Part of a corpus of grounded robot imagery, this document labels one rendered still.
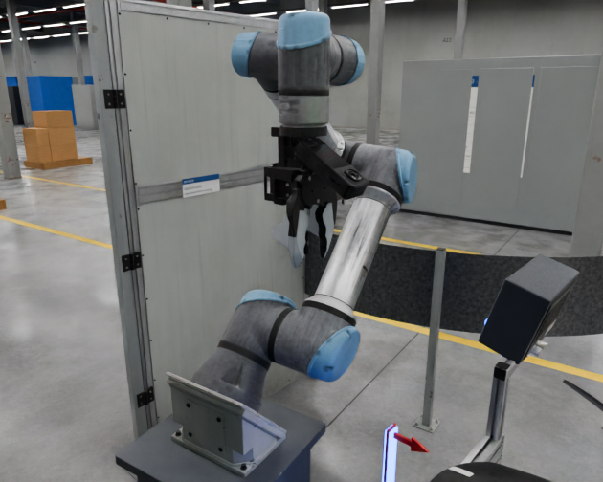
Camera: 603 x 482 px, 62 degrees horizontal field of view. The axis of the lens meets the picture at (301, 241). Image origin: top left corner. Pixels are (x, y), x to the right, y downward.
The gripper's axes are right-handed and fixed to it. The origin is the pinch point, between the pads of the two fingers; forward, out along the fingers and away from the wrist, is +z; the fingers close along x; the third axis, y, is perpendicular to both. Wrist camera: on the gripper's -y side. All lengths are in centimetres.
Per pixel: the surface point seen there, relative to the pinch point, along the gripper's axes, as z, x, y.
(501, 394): 44, -52, -15
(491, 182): 87, -576, 187
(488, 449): 57, -47, -16
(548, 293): 20, -61, -20
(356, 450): 143, -113, 66
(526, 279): 18, -62, -15
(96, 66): -33, -34, 129
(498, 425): 53, -52, -16
